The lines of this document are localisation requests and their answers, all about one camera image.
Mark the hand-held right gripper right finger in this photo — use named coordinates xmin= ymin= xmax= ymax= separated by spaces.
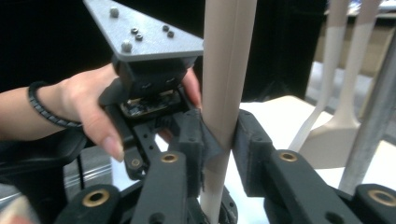
xmin=233 ymin=109 xmax=362 ymax=224

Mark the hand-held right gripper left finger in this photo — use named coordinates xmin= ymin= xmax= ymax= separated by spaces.
xmin=130 ymin=108 xmax=224 ymax=224

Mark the beige solid spatula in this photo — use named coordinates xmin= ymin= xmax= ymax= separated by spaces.
xmin=298 ymin=0 xmax=383 ymax=171

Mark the beige perforated skimmer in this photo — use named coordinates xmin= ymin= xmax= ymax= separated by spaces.
xmin=199 ymin=0 xmax=260 ymax=224

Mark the beige slotted turner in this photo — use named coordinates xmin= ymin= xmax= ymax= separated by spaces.
xmin=288 ymin=0 xmax=349 ymax=153

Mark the white table mat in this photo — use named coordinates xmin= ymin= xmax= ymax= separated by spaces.
xmin=110 ymin=94 xmax=396 ymax=224

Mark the black curtain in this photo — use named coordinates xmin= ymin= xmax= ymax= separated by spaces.
xmin=0 ymin=0 xmax=328 ymax=104

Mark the wooden shelf unit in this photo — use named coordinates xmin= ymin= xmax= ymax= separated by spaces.
xmin=314 ymin=8 xmax=396 ymax=78

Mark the aluminium rail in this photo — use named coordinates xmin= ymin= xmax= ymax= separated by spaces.
xmin=62 ymin=162 xmax=113 ymax=189

